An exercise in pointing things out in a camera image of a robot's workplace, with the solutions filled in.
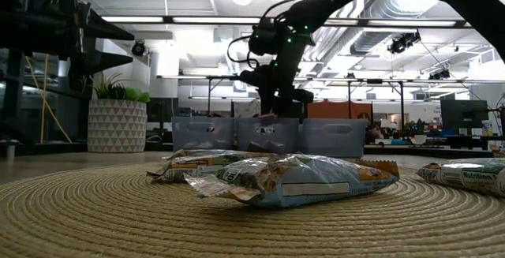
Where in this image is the orange partition panel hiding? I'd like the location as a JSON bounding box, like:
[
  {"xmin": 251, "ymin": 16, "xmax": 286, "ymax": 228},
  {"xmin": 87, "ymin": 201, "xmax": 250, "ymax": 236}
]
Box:
[{"xmin": 307, "ymin": 100, "xmax": 374, "ymax": 121}]

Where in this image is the succulent in white patterned pot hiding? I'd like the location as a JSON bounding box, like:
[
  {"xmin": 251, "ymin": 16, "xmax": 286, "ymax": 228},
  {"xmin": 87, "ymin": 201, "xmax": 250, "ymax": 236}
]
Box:
[{"xmin": 87, "ymin": 72, "xmax": 152, "ymax": 154}]

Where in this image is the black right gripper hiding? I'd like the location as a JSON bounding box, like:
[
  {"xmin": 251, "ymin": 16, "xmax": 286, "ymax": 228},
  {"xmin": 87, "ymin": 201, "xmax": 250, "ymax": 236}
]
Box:
[{"xmin": 238, "ymin": 43, "xmax": 316, "ymax": 118}]

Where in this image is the ceiling light strip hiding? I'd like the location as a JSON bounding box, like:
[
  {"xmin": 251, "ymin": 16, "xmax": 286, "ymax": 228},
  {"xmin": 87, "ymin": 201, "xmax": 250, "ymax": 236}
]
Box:
[
  {"xmin": 366, "ymin": 19, "xmax": 458, "ymax": 28},
  {"xmin": 101, "ymin": 15, "xmax": 165, "ymax": 24},
  {"xmin": 172, "ymin": 16, "xmax": 261, "ymax": 24}
]

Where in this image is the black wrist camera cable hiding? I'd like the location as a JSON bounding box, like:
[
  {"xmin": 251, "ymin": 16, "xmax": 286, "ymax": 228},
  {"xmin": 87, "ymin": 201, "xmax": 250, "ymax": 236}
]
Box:
[{"xmin": 227, "ymin": 32, "xmax": 256, "ymax": 65}]

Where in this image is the silver ventilation duct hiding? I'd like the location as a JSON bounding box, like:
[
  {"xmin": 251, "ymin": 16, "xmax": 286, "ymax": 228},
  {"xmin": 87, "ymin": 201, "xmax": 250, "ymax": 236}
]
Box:
[{"xmin": 311, "ymin": 0, "xmax": 441, "ymax": 64}]

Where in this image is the round woven straw placemat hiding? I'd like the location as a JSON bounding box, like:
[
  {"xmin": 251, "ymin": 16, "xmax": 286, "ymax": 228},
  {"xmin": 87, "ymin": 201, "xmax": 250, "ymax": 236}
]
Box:
[{"xmin": 0, "ymin": 159, "xmax": 505, "ymax": 258}]

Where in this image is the black computer monitor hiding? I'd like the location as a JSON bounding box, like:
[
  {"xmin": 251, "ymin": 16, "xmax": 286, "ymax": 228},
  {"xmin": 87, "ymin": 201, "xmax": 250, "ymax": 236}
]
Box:
[
  {"xmin": 146, "ymin": 97, "xmax": 179, "ymax": 124},
  {"xmin": 440, "ymin": 99, "xmax": 489, "ymax": 131}
]

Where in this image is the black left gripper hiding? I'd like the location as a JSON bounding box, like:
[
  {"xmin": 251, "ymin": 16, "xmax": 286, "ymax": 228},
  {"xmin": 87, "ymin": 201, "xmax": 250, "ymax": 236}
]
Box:
[{"xmin": 50, "ymin": 0, "xmax": 136, "ymax": 92}]

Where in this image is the yellow pole frame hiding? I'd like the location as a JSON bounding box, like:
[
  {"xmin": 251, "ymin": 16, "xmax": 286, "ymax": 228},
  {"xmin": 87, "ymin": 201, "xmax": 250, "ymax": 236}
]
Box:
[{"xmin": 24, "ymin": 54, "xmax": 73, "ymax": 144}]

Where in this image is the grey translucent plastic bin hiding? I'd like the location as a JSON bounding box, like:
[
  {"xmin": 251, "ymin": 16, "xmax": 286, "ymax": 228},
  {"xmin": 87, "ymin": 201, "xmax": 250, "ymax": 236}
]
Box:
[
  {"xmin": 171, "ymin": 115, "xmax": 237, "ymax": 152},
  {"xmin": 235, "ymin": 116, "xmax": 301, "ymax": 155},
  {"xmin": 298, "ymin": 118, "xmax": 370, "ymax": 159}
]

